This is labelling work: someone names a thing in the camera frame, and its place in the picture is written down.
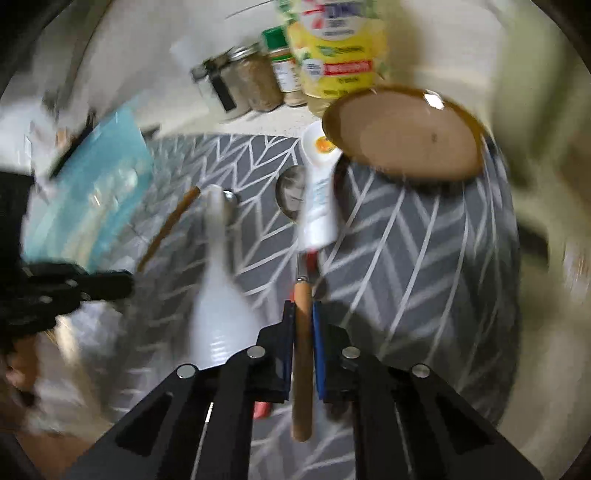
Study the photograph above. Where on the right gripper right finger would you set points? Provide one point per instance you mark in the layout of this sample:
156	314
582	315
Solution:
408	424

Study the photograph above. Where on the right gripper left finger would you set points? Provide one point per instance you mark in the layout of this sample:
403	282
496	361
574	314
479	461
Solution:
197	424

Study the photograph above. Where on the large white plastic ladle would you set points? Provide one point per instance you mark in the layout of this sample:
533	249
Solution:
222	321

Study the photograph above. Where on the wooden spatula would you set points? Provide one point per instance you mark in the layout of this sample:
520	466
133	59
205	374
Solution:
185	202

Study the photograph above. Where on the wooden handle metal spoon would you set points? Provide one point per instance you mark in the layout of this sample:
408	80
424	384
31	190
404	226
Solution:
290	199

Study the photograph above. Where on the white spoon yellow duck print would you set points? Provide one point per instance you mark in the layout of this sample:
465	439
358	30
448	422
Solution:
318	219

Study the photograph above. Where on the teal translucent plastic bowl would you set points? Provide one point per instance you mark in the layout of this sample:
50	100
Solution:
78	216

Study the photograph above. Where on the grey herringbone place mat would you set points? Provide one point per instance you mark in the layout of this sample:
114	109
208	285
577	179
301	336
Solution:
418	274

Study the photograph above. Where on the glass jar black clasp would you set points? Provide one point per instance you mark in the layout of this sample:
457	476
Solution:
215	77

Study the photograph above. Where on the brown ceramic plate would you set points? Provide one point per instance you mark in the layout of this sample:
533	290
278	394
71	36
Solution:
407	133

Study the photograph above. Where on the glass spice jar metal lid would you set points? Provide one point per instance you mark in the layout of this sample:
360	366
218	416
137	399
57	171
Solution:
256	77

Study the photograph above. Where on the green cap spice bottle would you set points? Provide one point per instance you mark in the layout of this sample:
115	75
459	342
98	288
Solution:
284	67

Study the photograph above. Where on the yellow dish soap bottle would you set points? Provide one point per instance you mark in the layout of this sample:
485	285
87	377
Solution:
340	47

